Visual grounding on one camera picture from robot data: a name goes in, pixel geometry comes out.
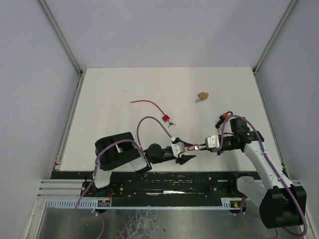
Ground red cable padlock on table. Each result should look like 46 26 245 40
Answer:
130 100 170 122

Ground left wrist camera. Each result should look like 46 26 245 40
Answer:
170 137 185 158

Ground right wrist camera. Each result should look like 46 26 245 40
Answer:
205 135 220 152

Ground white slotted cable duct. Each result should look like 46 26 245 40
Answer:
46 198 111 209

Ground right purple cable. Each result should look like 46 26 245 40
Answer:
216 114 307 239

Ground black-headed keys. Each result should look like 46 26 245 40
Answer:
215 120 223 131

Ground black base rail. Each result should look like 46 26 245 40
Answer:
51 172 243 208

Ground orange black padlock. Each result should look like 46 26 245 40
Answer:
219 111 233 121

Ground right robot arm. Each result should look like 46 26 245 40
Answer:
205 113 307 229

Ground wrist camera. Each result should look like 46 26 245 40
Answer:
170 137 185 158
205 135 220 152

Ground small red cable padlock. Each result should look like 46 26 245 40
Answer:
187 144 200 151

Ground purple cable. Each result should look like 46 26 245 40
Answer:
72 116 175 239
216 114 307 239

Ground brass padlock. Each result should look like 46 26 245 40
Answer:
195 92 209 103

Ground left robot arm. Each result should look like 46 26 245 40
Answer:
92 132 196 189

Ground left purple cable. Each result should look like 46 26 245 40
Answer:
72 116 175 239

